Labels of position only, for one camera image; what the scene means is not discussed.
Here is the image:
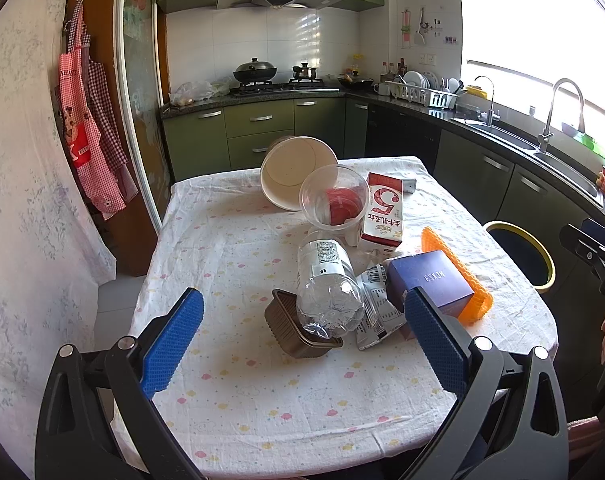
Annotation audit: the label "clear plastic bottle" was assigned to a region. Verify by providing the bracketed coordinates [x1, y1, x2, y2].
[296, 231, 365, 339]

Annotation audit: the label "white paper bowl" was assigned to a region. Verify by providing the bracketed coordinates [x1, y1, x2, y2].
[260, 136, 337, 211]

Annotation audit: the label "yellow rimmed trash bin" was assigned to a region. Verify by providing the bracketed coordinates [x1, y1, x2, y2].
[484, 220, 557, 295]

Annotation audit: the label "steel kitchen sink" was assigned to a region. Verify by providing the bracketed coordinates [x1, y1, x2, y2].
[455, 118, 604, 206]

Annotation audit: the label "white barcode wrapper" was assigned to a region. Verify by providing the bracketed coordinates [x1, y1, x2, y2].
[356, 264, 407, 351]

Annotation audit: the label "purple box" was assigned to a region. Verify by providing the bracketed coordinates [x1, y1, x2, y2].
[386, 250, 473, 316]

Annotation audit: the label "white patterned tablecloth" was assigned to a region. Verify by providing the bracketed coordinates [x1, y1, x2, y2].
[131, 157, 559, 479]

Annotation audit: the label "tall chrome faucet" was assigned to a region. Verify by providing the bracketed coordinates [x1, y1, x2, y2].
[537, 77, 586, 153]

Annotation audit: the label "green lower cabinets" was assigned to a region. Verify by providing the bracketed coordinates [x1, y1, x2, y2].
[159, 90, 605, 311]

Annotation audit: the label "brown plastic tray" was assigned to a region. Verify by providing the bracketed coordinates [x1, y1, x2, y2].
[264, 289, 344, 359]

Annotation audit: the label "red white milk carton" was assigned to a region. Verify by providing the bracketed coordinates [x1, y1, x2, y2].
[357, 172, 409, 255]

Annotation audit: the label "small chrome faucet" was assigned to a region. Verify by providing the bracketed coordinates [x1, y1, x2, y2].
[472, 75, 501, 128]

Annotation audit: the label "clear plastic cup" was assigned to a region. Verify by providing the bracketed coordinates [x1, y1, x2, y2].
[299, 165, 370, 234]

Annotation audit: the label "white dish rack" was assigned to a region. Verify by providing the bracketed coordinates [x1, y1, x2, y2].
[386, 70, 464, 110]

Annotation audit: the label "red patterned apron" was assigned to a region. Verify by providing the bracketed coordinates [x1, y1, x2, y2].
[58, 0, 138, 220]

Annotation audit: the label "plastic bag on counter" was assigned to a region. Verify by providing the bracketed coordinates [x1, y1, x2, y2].
[170, 80, 230, 107]

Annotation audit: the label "black wok with lid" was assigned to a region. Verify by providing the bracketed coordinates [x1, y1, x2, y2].
[233, 58, 278, 84]

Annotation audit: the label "glass sliding door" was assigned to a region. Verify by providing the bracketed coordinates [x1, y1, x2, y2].
[112, 0, 170, 232]

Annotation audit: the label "small metal pot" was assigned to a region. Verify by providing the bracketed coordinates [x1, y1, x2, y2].
[292, 62, 317, 81]

